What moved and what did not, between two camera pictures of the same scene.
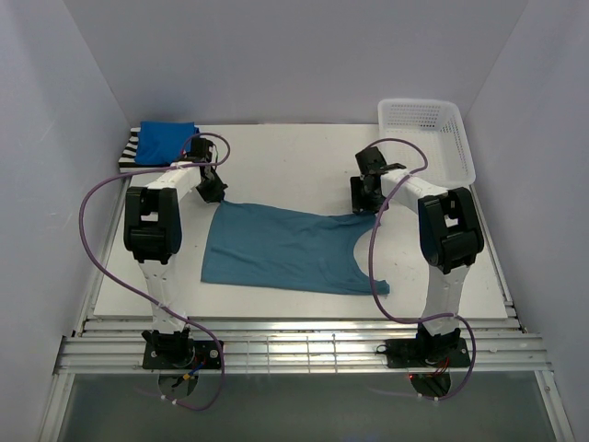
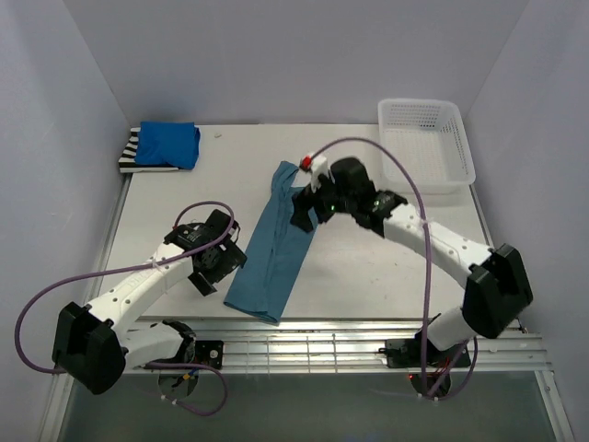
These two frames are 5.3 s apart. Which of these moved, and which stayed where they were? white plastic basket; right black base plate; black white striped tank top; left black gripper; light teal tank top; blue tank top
Moved: left black gripper; light teal tank top
Stayed: blue tank top; right black base plate; black white striped tank top; white plastic basket
